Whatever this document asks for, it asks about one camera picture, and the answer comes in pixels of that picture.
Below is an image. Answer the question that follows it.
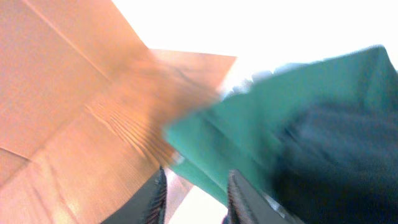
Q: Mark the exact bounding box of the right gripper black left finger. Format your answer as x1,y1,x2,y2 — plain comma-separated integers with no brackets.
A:
101,166,167,224

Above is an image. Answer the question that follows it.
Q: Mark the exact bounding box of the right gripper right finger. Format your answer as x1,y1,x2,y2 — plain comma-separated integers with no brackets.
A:
223,170,304,224

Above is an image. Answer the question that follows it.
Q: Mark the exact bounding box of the dark green garment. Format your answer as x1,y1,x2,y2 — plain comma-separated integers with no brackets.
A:
164,45,397,204

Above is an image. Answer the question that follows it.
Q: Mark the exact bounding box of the black garment with teal print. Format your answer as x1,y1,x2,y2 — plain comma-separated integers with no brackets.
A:
273,104,397,223

